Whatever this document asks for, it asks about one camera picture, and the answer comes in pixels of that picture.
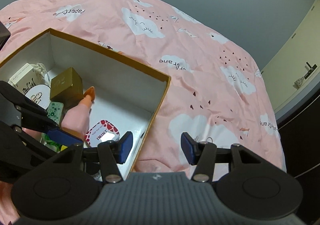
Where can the pink bottle with orange cap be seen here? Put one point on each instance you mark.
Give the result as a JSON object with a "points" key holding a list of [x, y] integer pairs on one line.
{"points": [[77, 120]]}

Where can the pink printed blanket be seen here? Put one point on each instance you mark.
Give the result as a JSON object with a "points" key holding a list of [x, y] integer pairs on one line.
{"points": [[200, 64]]}

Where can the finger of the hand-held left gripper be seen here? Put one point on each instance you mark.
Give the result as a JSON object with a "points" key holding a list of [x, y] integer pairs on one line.
{"points": [[63, 136]]}

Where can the white printed box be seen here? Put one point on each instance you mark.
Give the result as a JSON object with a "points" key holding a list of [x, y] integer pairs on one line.
{"points": [[21, 78]]}

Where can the dark grey block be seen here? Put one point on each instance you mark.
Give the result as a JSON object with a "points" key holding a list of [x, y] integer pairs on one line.
{"points": [[4, 33]]}

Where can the orange cardboard box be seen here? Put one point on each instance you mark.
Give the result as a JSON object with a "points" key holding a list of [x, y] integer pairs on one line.
{"points": [[112, 82]]}

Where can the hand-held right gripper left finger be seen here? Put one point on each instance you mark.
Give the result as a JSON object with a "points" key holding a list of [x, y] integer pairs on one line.
{"points": [[125, 147]]}

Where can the small hanging charm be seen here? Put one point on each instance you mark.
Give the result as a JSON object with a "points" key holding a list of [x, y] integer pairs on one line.
{"points": [[299, 82]]}

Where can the round white tin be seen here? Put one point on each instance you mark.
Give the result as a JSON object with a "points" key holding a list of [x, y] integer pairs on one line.
{"points": [[38, 96]]}

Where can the red spotted white case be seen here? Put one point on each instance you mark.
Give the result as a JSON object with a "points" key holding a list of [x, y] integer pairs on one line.
{"points": [[110, 127]]}

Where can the green spotted pack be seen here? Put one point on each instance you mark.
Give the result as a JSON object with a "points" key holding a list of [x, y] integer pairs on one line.
{"points": [[56, 112]]}

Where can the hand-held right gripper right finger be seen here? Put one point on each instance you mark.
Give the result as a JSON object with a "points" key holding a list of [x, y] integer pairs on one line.
{"points": [[188, 148]]}

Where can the yellow toy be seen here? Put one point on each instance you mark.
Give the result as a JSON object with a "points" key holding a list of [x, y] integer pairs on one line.
{"points": [[63, 148]]}

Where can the dark cabinet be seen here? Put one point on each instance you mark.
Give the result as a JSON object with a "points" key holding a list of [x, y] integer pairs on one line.
{"points": [[305, 135]]}

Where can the cream door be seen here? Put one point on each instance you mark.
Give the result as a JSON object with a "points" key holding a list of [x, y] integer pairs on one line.
{"points": [[287, 64]]}

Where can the small gold box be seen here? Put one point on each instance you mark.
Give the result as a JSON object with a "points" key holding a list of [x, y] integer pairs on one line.
{"points": [[65, 84]]}

